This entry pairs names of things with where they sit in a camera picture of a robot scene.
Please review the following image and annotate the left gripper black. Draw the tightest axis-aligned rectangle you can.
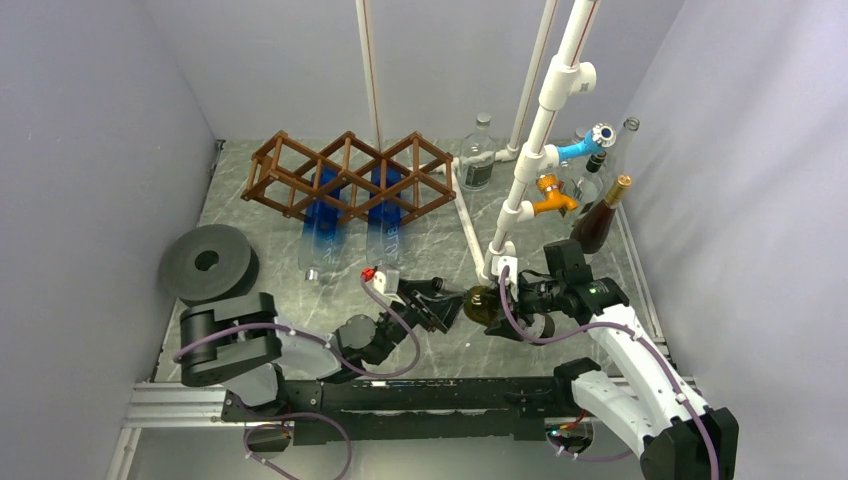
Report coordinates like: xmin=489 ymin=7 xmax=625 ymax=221
xmin=370 ymin=278 xmax=469 ymax=366

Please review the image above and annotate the green wine bottle silver cap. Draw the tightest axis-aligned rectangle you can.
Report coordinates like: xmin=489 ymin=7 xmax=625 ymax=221
xmin=452 ymin=283 xmax=506 ymax=327

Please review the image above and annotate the dark bottle gold cap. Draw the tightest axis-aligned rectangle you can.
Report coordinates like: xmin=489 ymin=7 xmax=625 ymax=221
xmin=570 ymin=174 xmax=632 ymax=255

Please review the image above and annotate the clear bottle black cap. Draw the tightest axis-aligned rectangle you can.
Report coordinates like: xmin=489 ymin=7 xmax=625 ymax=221
xmin=563 ymin=152 xmax=607 ymax=227

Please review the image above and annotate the tall clear wine bottle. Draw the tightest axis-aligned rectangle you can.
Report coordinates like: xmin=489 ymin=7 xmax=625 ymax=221
xmin=601 ymin=116 xmax=641 ymax=189

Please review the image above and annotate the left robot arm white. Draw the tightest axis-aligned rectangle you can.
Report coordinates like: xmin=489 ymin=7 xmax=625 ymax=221
xmin=173 ymin=277 xmax=467 ymax=420

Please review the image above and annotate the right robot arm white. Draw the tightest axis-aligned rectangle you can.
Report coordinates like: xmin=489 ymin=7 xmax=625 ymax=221
xmin=494 ymin=240 xmax=739 ymax=479

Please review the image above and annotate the blue square bottle right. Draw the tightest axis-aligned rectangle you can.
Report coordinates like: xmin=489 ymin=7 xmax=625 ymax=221
xmin=365 ymin=201 xmax=403 ymax=266

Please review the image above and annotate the blue square bottle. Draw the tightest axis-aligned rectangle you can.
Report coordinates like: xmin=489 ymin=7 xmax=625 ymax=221
xmin=298 ymin=200 xmax=342 ymax=281
xmin=365 ymin=201 xmax=403 ymax=266

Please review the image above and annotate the blue square bottle left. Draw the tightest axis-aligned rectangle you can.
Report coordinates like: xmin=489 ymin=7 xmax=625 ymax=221
xmin=298 ymin=200 xmax=342 ymax=281

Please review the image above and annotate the brown wooden wine rack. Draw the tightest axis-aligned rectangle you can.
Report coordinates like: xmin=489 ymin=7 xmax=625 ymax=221
xmin=240 ymin=130 xmax=457 ymax=226

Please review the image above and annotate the standing clear flask bottle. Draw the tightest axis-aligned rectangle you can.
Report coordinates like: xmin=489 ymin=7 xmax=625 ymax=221
xmin=458 ymin=113 xmax=497 ymax=191

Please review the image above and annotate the orange pipe tap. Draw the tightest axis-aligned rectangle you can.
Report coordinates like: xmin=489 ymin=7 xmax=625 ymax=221
xmin=532 ymin=173 xmax=578 ymax=215

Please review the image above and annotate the blue pipe valve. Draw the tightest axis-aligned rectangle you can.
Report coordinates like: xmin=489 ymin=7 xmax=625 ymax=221
xmin=557 ymin=123 xmax=617 ymax=165

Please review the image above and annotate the grey foam disc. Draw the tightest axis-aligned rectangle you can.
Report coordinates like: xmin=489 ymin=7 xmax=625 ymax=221
xmin=158 ymin=224 xmax=260 ymax=307

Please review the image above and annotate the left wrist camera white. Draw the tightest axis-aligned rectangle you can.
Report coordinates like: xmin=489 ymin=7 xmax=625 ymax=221
xmin=362 ymin=264 xmax=401 ymax=302

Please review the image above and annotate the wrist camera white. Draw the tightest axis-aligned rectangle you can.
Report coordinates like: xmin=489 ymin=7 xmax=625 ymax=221
xmin=362 ymin=264 xmax=401 ymax=302
xmin=491 ymin=255 xmax=518 ymax=294

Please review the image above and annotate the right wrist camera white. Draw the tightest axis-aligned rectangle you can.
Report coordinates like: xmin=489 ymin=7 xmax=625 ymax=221
xmin=491 ymin=255 xmax=518 ymax=294

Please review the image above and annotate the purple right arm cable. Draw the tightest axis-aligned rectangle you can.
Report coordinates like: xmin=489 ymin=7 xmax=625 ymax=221
xmin=498 ymin=264 xmax=722 ymax=480

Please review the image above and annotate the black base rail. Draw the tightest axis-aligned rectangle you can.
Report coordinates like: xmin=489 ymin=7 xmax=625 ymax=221
xmin=221 ymin=377 xmax=581 ymax=441

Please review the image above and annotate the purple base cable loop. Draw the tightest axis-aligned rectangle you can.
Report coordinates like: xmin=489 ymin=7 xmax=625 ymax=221
xmin=242 ymin=411 xmax=354 ymax=480

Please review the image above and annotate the white PVC pipe frame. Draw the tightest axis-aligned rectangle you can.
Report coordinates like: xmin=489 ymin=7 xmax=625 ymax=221
xmin=355 ymin=1 xmax=602 ymax=284

